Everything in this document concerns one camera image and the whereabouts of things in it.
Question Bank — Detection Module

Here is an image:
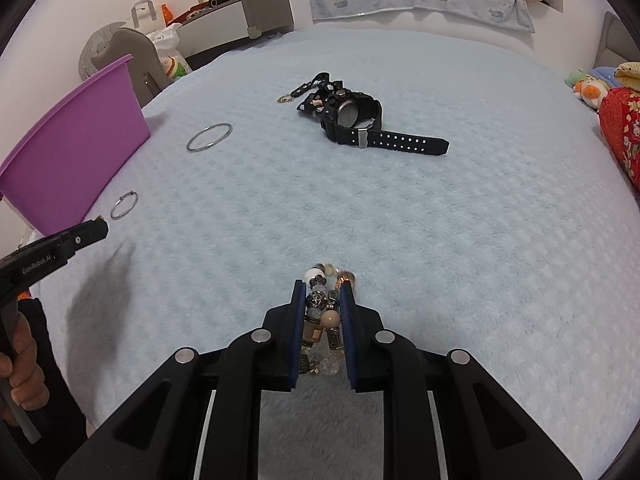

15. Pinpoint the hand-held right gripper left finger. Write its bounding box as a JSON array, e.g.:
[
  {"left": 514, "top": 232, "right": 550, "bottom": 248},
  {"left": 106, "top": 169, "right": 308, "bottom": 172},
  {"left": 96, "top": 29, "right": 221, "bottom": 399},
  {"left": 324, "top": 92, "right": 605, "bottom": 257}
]
[{"left": 55, "top": 280, "right": 307, "bottom": 480}]

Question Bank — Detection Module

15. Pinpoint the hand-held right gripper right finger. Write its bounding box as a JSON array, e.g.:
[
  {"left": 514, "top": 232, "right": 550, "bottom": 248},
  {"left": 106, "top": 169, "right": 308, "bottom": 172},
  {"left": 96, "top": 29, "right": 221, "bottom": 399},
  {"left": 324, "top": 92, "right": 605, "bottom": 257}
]
[{"left": 340, "top": 280, "right": 583, "bottom": 480}]

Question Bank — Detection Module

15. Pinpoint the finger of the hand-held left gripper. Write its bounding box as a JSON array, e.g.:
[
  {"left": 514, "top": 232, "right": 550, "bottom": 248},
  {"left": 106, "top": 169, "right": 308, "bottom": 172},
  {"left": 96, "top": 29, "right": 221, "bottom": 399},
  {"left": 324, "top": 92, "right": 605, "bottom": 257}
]
[{"left": 52, "top": 217, "right": 110, "bottom": 261}]

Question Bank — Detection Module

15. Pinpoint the small silver hoop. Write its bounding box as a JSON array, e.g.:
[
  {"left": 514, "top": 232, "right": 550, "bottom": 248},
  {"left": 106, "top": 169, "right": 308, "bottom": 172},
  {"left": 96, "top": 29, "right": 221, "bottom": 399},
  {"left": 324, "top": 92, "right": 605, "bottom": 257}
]
[{"left": 110, "top": 190, "right": 138, "bottom": 220}]

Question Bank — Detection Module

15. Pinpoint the beaded bracelet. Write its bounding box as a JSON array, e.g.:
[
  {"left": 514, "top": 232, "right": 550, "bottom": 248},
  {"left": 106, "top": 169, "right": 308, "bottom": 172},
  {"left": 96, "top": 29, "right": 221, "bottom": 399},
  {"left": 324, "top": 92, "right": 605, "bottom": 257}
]
[{"left": 298, "top": 261, "right": 357, "bottom": 377}]

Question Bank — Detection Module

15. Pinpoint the purple plastic basin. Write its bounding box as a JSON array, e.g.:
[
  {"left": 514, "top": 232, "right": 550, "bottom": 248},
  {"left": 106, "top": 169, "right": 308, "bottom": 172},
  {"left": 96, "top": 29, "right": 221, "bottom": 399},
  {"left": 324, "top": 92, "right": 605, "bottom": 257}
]
[{"left": 0, "top": 54, "right": 151, "bottom": 238}]

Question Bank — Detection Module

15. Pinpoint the large silver bangle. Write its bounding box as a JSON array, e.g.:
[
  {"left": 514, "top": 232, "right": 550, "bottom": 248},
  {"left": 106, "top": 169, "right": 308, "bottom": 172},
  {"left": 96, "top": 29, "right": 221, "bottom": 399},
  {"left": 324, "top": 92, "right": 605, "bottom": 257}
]
[{"left": 186, "top": 122, "right": 234, "bottom": 153}]

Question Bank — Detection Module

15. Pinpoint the black wrist watch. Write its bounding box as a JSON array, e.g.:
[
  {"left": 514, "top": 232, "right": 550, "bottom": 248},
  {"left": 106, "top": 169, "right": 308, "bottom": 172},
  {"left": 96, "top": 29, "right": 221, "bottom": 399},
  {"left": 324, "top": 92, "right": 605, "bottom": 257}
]
[{"left": 320, "top": 86, "right": 450, "bottom": 157}]

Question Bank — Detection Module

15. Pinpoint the black studded strap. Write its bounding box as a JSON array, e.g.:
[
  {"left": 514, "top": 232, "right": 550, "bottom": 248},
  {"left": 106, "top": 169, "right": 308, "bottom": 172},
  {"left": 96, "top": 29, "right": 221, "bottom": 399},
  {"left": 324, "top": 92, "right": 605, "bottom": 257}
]
[{"left": 276, "top": 72, "right": 346, "bottom": 116}]

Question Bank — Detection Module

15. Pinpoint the person's left hand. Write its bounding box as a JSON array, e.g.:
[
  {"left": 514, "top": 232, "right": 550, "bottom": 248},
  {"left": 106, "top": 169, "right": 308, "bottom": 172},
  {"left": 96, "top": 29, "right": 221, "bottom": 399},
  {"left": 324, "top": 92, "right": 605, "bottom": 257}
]
[{"left": 0, "top": 305, "right": 47, "bottom": 428}]

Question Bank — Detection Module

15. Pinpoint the cloth covered fan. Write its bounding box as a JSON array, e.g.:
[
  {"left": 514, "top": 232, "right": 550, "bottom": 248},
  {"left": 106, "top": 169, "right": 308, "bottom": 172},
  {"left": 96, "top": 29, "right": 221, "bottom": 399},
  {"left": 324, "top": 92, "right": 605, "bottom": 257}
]
[{"left": 79, "top": 21, "right": 126, "bottom": 81}]

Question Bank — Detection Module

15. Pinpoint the printed plastic bag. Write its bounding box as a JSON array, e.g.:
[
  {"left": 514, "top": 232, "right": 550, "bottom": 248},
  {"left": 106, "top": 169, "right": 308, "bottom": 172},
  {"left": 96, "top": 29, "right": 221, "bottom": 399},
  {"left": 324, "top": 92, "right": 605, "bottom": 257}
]
[{"left": 147, "top": 22, "right": 193, "bottom": 83}]

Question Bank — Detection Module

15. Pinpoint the grey chair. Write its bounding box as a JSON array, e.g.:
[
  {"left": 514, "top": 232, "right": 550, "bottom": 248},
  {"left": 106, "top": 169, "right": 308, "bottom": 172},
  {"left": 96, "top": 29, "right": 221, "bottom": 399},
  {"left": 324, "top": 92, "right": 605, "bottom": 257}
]
[{"left": 91, "top": 27, "right": 171, "bottom": 98}]

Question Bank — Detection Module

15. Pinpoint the white tote bag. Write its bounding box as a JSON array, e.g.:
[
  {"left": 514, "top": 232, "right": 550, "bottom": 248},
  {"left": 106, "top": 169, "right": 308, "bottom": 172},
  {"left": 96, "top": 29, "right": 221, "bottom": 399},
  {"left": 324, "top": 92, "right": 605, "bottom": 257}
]
[{"left": 120, "top": 0, "right": 166, "bottom": 31}]

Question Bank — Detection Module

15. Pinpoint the red printed quilt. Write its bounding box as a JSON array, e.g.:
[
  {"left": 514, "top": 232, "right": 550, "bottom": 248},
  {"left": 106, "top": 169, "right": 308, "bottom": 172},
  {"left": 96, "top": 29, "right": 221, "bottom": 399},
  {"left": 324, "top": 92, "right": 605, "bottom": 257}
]
[{"left": 598, "top": 87, "right": 640, "bottom": 191}]

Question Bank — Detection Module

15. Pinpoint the white orange duck plush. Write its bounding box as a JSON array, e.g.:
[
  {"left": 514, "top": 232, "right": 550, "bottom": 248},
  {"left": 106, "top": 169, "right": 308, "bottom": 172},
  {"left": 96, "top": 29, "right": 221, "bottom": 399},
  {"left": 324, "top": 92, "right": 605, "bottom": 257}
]
[{"left": 572, "top": 74, "right": 611, "bottom": 110}]

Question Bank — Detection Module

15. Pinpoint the small blue pillow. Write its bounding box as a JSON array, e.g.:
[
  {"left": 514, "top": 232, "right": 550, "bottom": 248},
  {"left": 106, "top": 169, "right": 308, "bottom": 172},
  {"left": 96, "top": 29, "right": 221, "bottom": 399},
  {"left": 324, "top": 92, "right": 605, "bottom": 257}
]
[{"left": 590, "top": 66, "right": 621, "bottom": 86}]

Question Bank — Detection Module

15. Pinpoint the yellow striped blanket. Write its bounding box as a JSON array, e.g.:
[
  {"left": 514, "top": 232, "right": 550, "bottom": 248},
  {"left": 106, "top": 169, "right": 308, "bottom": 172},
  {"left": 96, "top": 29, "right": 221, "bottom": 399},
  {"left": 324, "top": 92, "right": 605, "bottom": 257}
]
[{"left": 614, "top": 61, "right": 640, "bottom": 92}]

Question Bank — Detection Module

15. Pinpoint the grey headboard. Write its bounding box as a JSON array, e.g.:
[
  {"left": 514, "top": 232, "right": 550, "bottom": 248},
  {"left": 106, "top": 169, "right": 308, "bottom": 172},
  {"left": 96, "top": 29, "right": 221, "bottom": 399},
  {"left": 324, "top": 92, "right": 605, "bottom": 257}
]
[{"left": 592, "top": 11, "right": 640, "bottom": 73}]

